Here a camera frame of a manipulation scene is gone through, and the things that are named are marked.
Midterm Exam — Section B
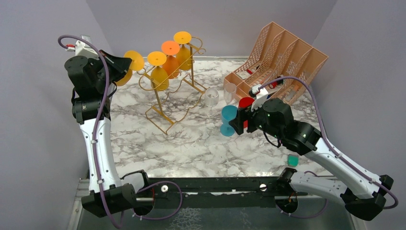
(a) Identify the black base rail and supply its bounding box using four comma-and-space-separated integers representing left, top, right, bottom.
138, 176, 296, 209

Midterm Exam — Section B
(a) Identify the clear wine glass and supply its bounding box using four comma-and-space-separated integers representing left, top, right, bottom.
223, 83, 237, 104
204, 87, 219, 117

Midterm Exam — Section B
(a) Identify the yellow wine glass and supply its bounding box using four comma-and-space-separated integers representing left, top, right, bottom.
173, 31, 192, 70
115, 50, 145, 86
147, 51, 169, 91

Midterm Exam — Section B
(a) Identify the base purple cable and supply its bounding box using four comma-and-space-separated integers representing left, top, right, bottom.
274, 171, 329, 219
130, 181, 184, 221

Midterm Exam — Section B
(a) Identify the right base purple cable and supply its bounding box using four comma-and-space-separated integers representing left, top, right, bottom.
274, 171, 329, 219

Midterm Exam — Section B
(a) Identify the peach plastic file organizer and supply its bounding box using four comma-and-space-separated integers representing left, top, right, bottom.
224, 22, 328, 105

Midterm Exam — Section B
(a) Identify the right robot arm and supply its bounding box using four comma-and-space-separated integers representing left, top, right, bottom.
229, 99, 394, 221

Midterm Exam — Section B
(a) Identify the green small block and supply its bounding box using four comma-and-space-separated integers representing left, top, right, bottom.
287, 154, 299, 167

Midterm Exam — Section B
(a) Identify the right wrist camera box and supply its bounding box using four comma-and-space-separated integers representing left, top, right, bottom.
249, 84, 269, 112

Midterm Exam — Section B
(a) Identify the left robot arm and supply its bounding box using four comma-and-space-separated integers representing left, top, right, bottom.
64, 51, 153, 218

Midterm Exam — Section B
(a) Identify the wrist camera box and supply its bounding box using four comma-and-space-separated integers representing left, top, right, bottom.
249, 84, 269, 112
66, 40, 98, 59

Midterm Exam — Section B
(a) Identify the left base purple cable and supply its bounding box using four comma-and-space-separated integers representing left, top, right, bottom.
130, 181, 184, 221

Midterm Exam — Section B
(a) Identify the orange wine glass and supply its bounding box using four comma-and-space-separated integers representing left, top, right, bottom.
161, 41, 180, 79

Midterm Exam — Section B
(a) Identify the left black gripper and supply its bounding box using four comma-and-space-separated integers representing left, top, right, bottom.
89, 49, 132, 92

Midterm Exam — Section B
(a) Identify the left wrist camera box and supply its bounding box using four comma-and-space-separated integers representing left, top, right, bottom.
66, 40, 98, 59

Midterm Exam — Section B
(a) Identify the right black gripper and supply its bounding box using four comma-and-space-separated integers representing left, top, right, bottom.
229, 97, 283, 140

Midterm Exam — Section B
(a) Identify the blue wine glass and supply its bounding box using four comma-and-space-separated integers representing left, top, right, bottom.
220, 105, 237, 137

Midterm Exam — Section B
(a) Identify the red wine glass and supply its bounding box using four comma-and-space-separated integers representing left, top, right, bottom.
236, 97, 255, 129

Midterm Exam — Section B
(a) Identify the gold wire glass rack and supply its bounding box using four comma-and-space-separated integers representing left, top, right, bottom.
137, 36, 207, 135

